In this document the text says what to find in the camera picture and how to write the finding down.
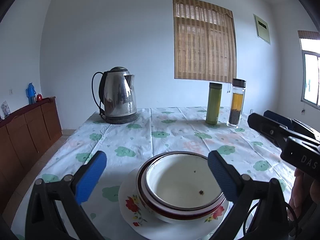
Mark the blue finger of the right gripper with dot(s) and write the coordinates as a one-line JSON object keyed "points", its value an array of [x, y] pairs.
{"points": [[268, 128], [293, 124]]}

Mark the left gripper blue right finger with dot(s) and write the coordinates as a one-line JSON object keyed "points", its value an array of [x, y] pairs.
{"points": [[227, 177]]}

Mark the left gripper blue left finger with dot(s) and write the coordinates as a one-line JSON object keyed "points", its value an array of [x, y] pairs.
{"points": [[88, 176]]}

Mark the stainless steel bowl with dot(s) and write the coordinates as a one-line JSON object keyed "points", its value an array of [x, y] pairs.
{"points": [[180, 214]]}

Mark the red flower white plate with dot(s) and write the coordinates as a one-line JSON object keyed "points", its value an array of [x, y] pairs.
{"points": [[148, 226]]}

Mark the white enamel bowl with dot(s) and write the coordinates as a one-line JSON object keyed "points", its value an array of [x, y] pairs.
{"points": [[182, 181]]}

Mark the person's right hand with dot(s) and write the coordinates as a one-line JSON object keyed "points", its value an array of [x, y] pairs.
{"points": [[304, 186]]}

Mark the glass tea bottle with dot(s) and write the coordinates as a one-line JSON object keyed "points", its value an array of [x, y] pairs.
{"points": [[237, 102]]}

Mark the wooden sideboard cabinet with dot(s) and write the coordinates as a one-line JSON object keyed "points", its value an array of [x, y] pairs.
{"points": [[25, 136]]}

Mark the stainless electric kettle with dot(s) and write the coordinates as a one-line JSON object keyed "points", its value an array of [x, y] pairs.
{"points": [[117, 100]]}

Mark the green thermos bottle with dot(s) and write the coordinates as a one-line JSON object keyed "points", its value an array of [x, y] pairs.
{"points": [[213, 107]]}

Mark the cloud print tablecloth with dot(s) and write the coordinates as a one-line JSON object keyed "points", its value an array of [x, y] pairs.
{"points": [[156, 131]]}

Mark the side window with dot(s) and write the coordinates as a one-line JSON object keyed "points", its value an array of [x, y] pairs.
{"points": [[309, 43]]}

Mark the red apple ornament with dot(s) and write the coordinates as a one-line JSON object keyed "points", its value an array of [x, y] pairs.
{"points": [[39, 97]]}

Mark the blue thermos jug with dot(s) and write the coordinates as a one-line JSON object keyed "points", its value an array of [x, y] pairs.
{"points": [[31, 93]]}

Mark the small picture card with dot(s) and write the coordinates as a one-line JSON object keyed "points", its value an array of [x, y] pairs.
{"points": [[5, 108]]}

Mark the bamboo window blind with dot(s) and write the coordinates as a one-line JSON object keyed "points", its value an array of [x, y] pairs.
{"points": [[204, 41]]}

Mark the wall electrical panel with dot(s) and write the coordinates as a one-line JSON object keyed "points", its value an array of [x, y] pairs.
{"points": [[262, 29]]}

